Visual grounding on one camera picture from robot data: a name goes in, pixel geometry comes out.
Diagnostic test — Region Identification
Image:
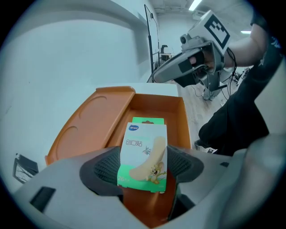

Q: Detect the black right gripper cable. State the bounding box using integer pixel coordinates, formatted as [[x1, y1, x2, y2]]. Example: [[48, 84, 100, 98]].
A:
[[227, 47, 237, 76]]

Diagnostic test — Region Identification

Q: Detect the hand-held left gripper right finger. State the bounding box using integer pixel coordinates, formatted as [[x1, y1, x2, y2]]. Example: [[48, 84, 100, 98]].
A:
[[166, 144, 246, 229]]

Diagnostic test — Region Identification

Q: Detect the black whiteboard stand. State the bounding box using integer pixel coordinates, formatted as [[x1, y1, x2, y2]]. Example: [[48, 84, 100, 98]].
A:
[[143, 4, 161, 78]]

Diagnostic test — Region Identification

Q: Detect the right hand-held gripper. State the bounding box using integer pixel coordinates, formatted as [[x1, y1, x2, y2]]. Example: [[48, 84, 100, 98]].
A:
[[153, 9, 231, 92]]

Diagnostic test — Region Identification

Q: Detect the person in black clothes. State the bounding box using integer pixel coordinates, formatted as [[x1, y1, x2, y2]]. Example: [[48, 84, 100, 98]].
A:
[[198, 12, 284, 157]]

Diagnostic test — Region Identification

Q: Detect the person's right forearm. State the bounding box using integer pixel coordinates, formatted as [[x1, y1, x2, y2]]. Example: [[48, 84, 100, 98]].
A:
[[224, 35, 269, 69]]

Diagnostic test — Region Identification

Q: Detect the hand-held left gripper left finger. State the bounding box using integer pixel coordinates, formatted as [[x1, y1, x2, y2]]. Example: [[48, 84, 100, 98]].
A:
[[13, 146, 148, 229]]

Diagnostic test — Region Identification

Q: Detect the orange cardboard box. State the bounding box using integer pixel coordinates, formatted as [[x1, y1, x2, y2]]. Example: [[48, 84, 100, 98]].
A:
[[44, 85, 193, 229]]

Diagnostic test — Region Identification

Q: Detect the person's right hand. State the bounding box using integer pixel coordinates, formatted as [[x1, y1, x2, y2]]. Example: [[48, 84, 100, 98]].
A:
[[188, 45, 216, 73]]

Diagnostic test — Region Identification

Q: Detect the white table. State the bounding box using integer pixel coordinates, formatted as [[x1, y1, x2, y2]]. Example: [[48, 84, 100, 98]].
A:
[[0, 82, 180, 202]]

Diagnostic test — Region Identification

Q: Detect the green white bandage box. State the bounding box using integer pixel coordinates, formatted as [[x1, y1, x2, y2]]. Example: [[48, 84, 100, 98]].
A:
[[116, 116, 168, 195]]

